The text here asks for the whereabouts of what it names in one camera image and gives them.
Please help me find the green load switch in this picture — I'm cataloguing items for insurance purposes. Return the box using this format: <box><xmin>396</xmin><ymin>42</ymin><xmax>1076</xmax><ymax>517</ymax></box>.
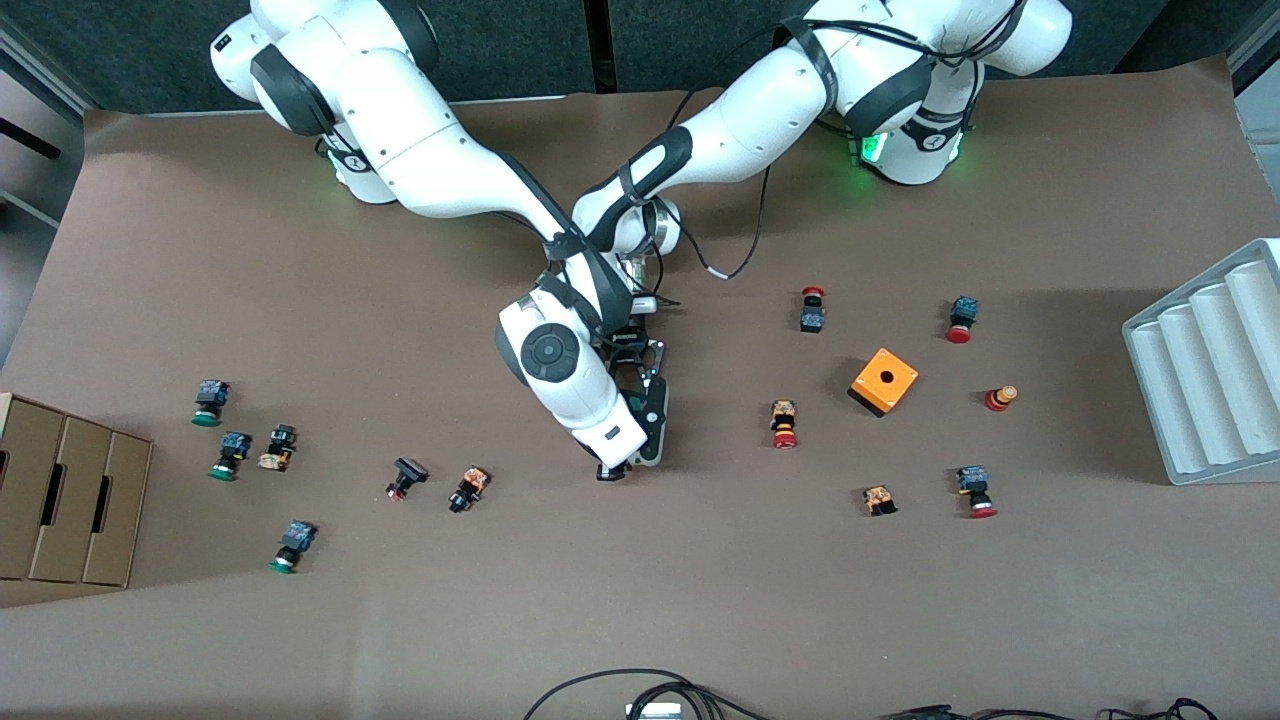
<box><xmin>622</xmin><ymin>390</ymin><xmax>665</xmax><ymax>469</ymax></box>

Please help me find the brown paper table cover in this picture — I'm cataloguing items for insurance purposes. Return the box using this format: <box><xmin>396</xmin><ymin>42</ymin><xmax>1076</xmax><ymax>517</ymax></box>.
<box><xmin>0</xmin><ymin>55</ymin><xmax>1280</xmax><ymax>720</ymax></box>

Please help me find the black square button red block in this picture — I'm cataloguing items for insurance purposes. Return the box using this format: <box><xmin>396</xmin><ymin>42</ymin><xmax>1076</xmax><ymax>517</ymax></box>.
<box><xmin>385</xmin><ymin>457</ymin><xmax>430</xmax><ymax>502</ymax></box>

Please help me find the green mushroom button blue block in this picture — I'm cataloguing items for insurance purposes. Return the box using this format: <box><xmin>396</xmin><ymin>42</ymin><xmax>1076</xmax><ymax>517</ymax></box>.
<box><xmin>208</xmin><ymin>431</ymin><xmax>253</xmax><ymax>482</ymax></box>
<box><xmin>268</xmin><ymin>519</ymin><xmax>319</xmax><ymax>575</ymax></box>
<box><xmin>191</xmin><ymin>379</ymin><xmax>232</xmax><ymax>428</ymax></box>

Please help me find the brown cardboard box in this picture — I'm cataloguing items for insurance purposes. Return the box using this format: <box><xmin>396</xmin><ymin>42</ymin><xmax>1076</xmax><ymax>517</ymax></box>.
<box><xmin>0</xmin><ymin>392</ymin><xmax>154</xmax><ymax>588</ymax></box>

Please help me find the grey slotted tray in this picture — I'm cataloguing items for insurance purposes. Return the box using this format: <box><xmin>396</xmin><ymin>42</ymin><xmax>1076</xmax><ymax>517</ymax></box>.
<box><xmin>1121</xmin><ymin>238</ymin><xmax>1280</xmax><ymax>487</ymax></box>

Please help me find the grey cabinet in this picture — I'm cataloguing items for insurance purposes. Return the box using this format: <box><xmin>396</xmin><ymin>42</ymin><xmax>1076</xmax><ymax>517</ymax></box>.
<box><xmin>0</xmin><ymin>20</ymin><xmax>96</xmax><ymax>366</ymax></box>

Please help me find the grey equipment box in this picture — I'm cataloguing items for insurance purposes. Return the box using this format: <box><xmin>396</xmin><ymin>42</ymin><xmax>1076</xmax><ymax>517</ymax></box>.
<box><xmin>1228</xmin><ymin>20</ymin><xmax>1280</xmax><ymax>166</ymax></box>

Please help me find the black cable white connector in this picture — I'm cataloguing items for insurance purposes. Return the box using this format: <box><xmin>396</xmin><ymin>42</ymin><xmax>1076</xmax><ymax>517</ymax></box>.
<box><xmin>668</xmin><ymin>20</ymin><xmax>836</xmax><ymax>281</ymax></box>

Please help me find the black cable loop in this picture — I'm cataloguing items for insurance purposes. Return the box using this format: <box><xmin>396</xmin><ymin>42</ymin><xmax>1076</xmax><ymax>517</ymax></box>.
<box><xmin>522</xmin><ymin>668</ymin><xmax>701</xmax><ymax>720</ymax></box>

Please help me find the orange button enclosure box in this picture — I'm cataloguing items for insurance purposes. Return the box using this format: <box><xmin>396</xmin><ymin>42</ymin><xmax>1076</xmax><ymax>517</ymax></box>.
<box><xmin>848</xmin><ymin>347</ymin><xmax>920</xmax><ymax>419</ymax></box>

